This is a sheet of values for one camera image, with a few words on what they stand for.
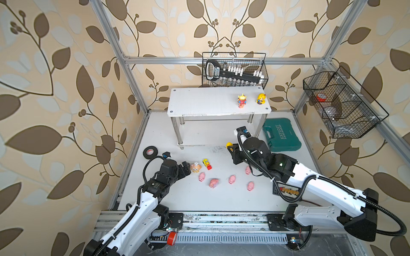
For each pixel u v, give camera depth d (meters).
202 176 0.87
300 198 0.80
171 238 0.68
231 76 0.85
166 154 0.75
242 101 0.71
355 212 0.39
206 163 0.93
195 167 0.87
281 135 1.02
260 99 0.75
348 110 0.72
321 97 0.81
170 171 0.63
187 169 0.75
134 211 0.49
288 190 0.81
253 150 0.50
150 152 0.99
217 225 0.74
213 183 0.82
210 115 0.74
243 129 0.60
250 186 0.84
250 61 0.91
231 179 0.87
